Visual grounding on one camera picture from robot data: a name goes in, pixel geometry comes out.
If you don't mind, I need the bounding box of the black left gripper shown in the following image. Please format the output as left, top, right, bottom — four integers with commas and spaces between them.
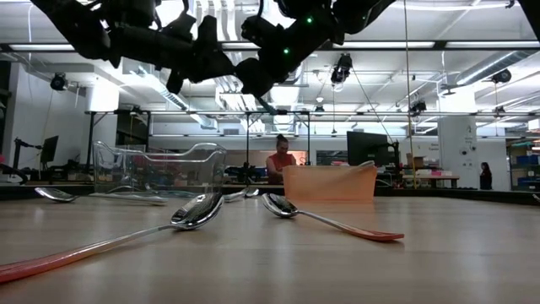
155, 12, 235, 95

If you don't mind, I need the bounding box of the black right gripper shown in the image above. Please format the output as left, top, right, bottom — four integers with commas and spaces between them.
235, 3, 343, 99

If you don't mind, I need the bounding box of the silver spoon orange handle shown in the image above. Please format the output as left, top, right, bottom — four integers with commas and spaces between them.
0, 192, 225, 285
261, 193, 405, 243

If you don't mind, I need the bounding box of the person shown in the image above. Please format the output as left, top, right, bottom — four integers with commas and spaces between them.
265, 133, 297, 186
479, 161, 494, 191

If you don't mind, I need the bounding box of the clear plastic container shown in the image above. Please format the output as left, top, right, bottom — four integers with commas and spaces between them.
91, 140, 229, 199

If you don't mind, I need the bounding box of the orange plastic container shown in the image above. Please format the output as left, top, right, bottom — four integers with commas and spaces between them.
281, 164, 379, 204

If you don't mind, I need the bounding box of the black computer monitor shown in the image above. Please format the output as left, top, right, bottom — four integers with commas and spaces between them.
40, 134, 60, 166
346, 130, 400, 168

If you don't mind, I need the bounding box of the cardboard box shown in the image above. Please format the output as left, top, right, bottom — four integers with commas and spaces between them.
405, 152, 426, 170

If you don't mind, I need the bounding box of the wooden background table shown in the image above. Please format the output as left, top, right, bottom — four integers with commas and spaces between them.
400, 173, 461, 190

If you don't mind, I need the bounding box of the shelf with blue bins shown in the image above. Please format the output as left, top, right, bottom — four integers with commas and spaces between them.
505, 138, 540, 192

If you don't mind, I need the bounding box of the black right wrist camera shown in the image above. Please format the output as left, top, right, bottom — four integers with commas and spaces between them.
240, 15, 284, 48

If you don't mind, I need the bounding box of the black background workstation frame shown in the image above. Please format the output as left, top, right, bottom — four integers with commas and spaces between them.
84, 108, 540, 170

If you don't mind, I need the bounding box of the yellow hanging power cord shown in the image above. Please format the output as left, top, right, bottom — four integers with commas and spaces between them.
402, 0, 419, 190

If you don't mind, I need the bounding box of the silver round ceiling duct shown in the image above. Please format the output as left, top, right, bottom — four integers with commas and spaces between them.
453, 50, 535, 88

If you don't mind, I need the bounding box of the black aluminium table frame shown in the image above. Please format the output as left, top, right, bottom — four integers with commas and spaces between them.
0, 182, 540, 207

